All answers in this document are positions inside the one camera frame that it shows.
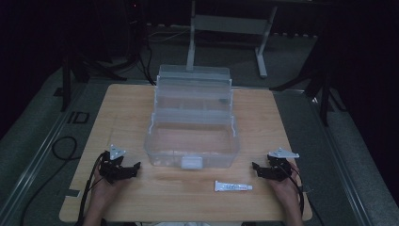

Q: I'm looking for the black tripod stand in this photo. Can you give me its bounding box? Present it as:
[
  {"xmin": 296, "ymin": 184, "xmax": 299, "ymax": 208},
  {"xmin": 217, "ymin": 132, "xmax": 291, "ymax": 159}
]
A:
[
  {"xmin": 268, "ymin": 27, "xmax": 347, "ymax": 128},
  {"xmin": 59, "ymin": 50, "xmax": 128, "ymax": 113}
]

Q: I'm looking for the black floor cable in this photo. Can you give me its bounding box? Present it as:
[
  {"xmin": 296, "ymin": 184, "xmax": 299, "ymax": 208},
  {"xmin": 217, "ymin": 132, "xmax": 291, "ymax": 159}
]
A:
[{"xmin": 18, "ymin": 136, "xmax": 80, "ymax": 226}]

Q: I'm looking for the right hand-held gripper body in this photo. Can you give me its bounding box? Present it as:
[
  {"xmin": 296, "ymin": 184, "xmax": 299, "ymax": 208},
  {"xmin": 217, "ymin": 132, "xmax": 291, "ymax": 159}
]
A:
[{"xmin": 264, "ymin": 147, "xmax": 300, "ymax": 182}]

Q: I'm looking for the clear plastic storage box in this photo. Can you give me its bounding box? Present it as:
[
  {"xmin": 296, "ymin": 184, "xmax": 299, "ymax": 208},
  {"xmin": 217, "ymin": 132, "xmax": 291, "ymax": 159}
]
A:
[{"xmin": 143, "ymin": 64, "xmax": 242, "ymax": 170}]

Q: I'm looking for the person's left hand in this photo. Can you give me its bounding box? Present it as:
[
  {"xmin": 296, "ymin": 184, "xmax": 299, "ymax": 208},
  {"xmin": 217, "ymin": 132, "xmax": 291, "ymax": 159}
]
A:
[{"xmin": 89, "ymin": 169, "xmax": 127, "ymax": 208}]

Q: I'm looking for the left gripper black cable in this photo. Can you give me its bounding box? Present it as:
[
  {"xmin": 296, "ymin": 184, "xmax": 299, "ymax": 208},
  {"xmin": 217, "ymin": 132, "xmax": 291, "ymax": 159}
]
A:
[{"xmin": 74, "ymin": 152, "xmax": 106, "ymax": 226}]

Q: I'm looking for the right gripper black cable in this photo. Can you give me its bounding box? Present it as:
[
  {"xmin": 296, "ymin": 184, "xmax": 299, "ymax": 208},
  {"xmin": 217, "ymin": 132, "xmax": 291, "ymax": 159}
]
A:
[{"xmin": 279, "ymin": 161, "xmax": 307, "ymax": 218}]

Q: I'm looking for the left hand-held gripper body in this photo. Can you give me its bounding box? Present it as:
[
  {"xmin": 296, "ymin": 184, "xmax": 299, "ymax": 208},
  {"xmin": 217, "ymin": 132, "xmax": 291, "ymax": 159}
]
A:
[{"xmin": 99, "ymin": 143, "xmax": 130, "ymax": 185}]

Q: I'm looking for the grey metal desk frame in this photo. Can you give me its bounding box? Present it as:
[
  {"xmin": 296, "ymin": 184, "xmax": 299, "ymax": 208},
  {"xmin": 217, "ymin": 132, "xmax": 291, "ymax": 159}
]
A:
[{"xmin": 184, "ymin": 0, "xmax": 279, "ymax": 79}]

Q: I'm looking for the person's right hand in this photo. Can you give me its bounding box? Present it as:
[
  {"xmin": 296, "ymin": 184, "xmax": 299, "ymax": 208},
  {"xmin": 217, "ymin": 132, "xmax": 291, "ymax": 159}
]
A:
[{"xmin": 266, "ymin": 161, "xmax": 303, "ymax": 208}]

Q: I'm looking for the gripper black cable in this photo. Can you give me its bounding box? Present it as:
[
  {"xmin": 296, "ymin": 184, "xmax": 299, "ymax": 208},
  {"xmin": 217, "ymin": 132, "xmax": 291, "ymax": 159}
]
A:
[
  {"xmin": 74, "ymin": 152, "xmax": 106, "ymax": 226},
  {"xmin": 279, "ymin": 161, "xmax": 307, "ymax": 218}
]

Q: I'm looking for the white cable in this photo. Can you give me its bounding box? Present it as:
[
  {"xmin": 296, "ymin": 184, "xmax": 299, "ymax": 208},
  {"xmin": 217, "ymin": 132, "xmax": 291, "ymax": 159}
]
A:
[{"xmin": 146, "ymin": 27, "xmax": 191, "ymax": 44}]

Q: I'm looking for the white tube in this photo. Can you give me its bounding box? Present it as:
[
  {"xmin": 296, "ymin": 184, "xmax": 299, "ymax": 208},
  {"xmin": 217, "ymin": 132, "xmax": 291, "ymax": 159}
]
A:
[{"xmin": 214, "ymin": 180, "xmax": 254, "ymax": 193}]

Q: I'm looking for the thin black cable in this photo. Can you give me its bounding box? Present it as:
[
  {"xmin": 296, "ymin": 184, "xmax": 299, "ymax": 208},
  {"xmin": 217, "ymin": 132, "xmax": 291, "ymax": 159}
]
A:
[{"xmin": 136, "ymin": 41, "xmax": 157, "ymax": 87}]

